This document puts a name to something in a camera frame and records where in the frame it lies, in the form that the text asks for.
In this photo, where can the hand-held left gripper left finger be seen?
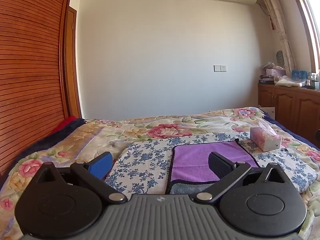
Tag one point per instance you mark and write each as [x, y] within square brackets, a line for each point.
[101, 166]

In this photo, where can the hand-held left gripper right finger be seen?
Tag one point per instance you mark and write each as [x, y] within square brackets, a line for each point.
[220, 166]

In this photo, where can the purple towel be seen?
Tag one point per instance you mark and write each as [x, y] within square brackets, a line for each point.
[190, 160]

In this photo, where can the grey towel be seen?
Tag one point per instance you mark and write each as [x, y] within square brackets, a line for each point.
[185, 188]

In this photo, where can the white blue floral cloth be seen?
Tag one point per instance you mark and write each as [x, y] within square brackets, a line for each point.
[145, 160]

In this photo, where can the dark blue blanket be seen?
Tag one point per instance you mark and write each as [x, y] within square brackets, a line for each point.
[72, 125]

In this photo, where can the pink floral tissue box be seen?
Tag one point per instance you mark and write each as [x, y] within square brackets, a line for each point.
[265, 138]

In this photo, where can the red cloth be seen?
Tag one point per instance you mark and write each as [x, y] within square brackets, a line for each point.
[66, 121]

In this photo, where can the pink floral blanket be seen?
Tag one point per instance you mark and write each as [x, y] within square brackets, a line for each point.
[160, 127]

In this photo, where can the dark blue bed sheet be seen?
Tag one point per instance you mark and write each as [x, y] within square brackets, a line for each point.
[287, 130]

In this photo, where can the wooden cabinet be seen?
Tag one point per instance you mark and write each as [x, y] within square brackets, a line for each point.
[285, 105]

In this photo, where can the stack of books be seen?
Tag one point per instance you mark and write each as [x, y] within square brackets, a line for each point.
[266, 79]

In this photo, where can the white plastic bag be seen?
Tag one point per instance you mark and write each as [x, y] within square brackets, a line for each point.
[290, 81]

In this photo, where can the blue box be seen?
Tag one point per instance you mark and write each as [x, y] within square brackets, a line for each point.
[299, 74]

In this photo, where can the slatted wooden wardrobe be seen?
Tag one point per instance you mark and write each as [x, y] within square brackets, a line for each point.
[30, 67]

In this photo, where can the grey hand fan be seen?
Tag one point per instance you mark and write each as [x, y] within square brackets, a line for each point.
[280, 58]

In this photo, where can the red tassel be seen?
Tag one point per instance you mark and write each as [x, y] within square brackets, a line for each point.
[272, 23]

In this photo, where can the pale patterned curtain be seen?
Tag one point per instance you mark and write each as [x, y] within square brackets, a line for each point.
[277, 17]

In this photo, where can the wooden door frame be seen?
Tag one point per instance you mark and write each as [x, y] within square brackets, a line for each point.
[71, 80]

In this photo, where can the white wall socket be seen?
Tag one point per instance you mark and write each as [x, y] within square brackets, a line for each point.
[220, 68]

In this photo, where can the wooden window frame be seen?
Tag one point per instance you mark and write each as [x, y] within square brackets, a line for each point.
[308, 25]

